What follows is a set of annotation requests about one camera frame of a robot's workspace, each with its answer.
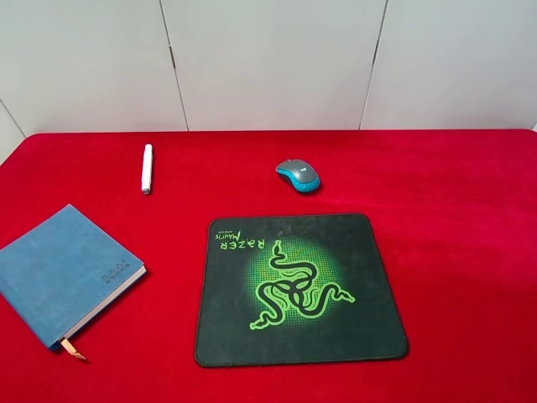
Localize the blue and grey computer mouse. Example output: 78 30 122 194
275 160 321 193

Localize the white pen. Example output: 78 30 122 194
141 144 153 195

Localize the black green Razer mouse pad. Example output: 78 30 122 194
195 213 409 368

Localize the blue notebook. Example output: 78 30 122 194
1 205 147 360

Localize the red tablecloth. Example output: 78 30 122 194
1 129 536 402

